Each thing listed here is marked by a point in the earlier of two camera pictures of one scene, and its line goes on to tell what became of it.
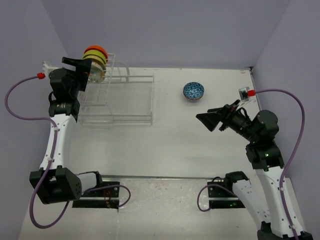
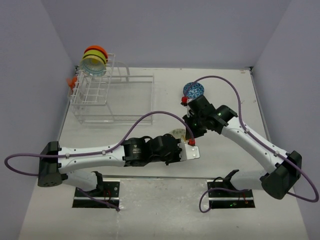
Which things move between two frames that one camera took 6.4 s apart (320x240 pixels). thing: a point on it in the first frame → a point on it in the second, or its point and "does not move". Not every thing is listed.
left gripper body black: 74,89 → 173,156
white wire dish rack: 120,99 does not move
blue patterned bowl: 193,91 does not move
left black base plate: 105,198 does not move
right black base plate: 221,198 does not move
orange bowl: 96,47 does not move
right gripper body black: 236,120 → 198,127
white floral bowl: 97,73 → 179,133
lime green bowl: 95,52 does not move
